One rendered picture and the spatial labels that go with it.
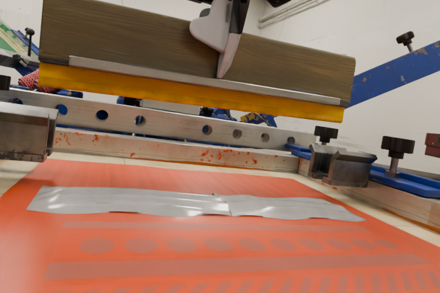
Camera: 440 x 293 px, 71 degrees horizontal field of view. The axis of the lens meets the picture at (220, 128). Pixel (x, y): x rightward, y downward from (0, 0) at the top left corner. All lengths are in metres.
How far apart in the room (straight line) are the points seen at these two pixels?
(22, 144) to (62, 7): 0.15
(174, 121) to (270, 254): 0.41
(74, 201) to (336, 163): 0.34
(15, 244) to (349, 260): 0.24
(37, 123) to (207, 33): 0.20
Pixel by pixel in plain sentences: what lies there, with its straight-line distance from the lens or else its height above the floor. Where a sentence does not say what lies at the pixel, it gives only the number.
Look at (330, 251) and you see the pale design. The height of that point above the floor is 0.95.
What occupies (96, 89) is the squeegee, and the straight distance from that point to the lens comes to 0.37.
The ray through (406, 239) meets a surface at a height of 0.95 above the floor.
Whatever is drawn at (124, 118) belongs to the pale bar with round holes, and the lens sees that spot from 0.60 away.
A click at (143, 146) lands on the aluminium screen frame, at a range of 0.54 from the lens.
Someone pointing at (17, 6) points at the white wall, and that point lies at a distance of 4.74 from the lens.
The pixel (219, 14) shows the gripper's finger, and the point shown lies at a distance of 0.38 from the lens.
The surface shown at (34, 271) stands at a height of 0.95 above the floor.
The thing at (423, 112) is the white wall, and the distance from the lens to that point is 2.66.
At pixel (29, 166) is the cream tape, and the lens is 0.44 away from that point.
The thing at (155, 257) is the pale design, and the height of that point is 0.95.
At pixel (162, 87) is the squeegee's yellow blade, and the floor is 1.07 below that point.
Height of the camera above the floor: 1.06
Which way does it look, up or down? 3 degrees down
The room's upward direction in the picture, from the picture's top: 9 degrees clockwise
